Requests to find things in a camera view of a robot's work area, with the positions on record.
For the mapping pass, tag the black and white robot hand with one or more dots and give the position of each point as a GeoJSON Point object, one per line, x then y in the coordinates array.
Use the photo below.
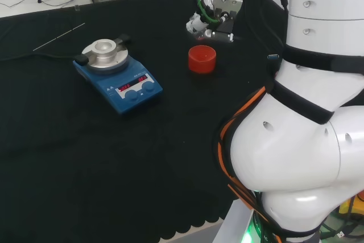
{"type": "Point", "coordinates": [226, 8]}

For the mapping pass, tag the clear round-bottom glass flask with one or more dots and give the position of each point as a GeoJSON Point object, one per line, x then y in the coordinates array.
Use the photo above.
{"type": "Point", "coordinates": [194, 25]}

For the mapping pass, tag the heater with blue base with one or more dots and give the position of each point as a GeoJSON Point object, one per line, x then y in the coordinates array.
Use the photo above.
{"type": "Point", "coordinates": [125, 95]}

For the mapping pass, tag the small clear plastic piece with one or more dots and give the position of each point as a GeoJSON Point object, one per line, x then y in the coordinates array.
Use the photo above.
{"type": "Point", "coordinates": [76, 8]}

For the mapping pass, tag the black bench cloth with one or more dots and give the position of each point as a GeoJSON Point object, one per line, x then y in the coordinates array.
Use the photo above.
{"type": "Point", "coordinates": [85, 154]}

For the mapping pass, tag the yellow stop button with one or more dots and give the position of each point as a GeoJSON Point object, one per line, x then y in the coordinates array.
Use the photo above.
{"type": "Point", "coordinates": [348, 207]}

